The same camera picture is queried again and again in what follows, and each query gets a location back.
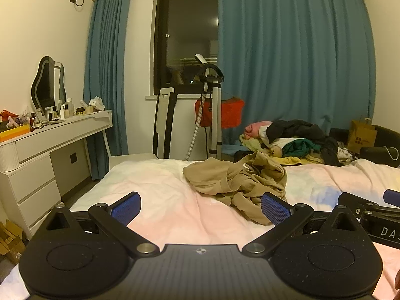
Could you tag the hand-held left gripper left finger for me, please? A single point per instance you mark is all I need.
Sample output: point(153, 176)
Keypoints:
point(125, 207)

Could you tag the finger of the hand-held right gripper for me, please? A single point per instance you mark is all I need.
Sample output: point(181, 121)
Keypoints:
point(392, 198)
point(351, 201)

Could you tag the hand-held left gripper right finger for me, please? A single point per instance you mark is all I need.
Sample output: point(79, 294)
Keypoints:
point(276, 208)

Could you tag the tan hoodie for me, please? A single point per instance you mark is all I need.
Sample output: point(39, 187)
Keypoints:
point(237, 181)

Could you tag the pile of clothes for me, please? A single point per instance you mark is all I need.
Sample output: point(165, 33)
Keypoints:
point(293, 140)

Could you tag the pastel duvet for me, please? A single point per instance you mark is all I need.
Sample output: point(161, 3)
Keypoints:
point(150, 187)

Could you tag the black leather armchair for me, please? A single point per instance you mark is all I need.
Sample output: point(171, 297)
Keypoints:
point(384, 137)

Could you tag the yellow paper bag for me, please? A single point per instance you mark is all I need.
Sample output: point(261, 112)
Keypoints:
point(362, 137)

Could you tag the white chair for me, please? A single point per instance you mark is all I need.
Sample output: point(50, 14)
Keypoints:
point(162, 122)

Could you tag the white vanity desk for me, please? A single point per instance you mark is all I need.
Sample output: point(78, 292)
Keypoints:
point(37, 168)

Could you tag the red cloth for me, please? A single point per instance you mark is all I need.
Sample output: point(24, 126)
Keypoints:
point(231, 114)

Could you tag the white tissue box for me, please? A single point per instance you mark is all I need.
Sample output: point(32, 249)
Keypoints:
point(96, 103)

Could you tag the garment steamer stand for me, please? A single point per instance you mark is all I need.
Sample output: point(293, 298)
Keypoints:
point(215, 112)

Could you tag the group of cosmetic bottles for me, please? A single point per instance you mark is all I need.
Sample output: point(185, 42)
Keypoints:
point(62, 111)

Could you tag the cardboard boxes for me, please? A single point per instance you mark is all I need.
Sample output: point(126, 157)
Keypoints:
point(11, 243)

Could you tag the white ribbed container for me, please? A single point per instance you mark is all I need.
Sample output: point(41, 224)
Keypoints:
point(9, 157)

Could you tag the orange storage box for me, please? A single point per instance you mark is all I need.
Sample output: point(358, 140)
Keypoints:
point(14, 134)

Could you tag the narrow blue curtain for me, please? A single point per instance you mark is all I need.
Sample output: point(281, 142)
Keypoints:
point(106, 68)

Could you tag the wavy framed mirror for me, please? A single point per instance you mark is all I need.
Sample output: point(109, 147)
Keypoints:
point(47, 84)

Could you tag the wide blue curtain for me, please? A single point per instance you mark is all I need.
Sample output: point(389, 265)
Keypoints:
point(297, 53)

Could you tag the dark window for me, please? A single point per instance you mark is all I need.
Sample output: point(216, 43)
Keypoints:
point(187, 37)

